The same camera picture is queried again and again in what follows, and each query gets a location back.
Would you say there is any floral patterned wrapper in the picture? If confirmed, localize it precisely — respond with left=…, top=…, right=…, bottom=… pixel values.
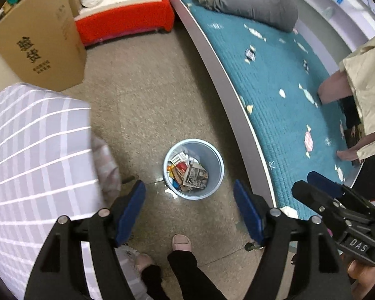
left=182, top=162, right=209, bottom=190

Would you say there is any blue plastic trash bucket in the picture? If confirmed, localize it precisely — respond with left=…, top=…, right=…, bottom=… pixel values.
left=163, top=139, right=224, bottom=201

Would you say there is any person's right hand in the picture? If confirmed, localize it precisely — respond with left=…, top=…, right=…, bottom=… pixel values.
left=341, top=254, right=375, bottom=299

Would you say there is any purple checked tablecloth table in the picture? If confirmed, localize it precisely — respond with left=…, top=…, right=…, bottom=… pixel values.
left=0, top=83, right=121, bottom=299

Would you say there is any person's black trouser leg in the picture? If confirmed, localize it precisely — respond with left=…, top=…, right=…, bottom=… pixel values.
left=141, top=250, right=226, bottom=299

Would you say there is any pink slipper foot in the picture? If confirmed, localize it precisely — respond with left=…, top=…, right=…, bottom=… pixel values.
left=171, top=234, right=192, bottom=252

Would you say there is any teal quilted bed mattress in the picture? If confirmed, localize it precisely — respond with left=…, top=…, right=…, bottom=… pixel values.
left=181, top=0, right=352, bottom=220

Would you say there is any large cardboard box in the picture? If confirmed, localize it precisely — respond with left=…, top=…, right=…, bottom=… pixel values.
left=0, top=0, right=87, bottom=92

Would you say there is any red covered low bench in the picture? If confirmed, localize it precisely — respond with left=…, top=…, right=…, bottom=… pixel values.
left=75, top=0, right=175, bottom=46

